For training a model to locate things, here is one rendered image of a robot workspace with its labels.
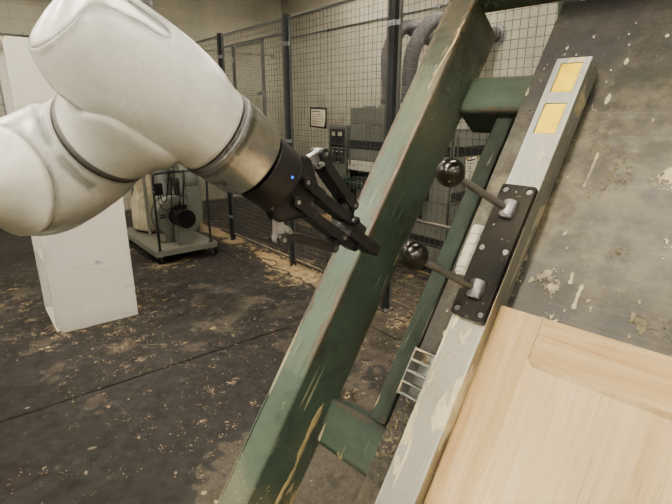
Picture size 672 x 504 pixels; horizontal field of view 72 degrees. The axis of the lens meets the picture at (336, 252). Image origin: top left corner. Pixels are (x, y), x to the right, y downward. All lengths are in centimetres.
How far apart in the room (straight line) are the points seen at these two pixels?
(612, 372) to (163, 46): 55
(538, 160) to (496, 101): 23
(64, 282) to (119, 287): 39
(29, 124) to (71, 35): 12
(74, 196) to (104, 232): 345
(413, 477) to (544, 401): 19
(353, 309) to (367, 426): 19
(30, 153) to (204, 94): 16
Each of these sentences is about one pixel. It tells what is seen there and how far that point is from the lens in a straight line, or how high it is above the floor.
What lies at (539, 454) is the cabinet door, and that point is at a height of 123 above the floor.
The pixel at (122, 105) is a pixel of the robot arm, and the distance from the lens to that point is 41.
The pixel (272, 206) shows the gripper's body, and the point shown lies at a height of 150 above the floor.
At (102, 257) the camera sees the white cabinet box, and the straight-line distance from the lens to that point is 398.
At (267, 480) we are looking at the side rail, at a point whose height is 105.
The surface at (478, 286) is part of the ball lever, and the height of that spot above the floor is 138.
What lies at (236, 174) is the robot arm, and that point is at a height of 154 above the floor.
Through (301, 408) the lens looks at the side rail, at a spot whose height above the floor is 114.
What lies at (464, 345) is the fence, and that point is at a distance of 64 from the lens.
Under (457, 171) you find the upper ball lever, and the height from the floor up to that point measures 153.
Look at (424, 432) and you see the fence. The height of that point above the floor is 121.
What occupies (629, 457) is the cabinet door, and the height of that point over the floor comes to 126.
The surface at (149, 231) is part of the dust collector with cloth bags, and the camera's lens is 607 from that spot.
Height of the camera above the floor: 160
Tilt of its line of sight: 17 degrees down
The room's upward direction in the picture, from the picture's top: straight up
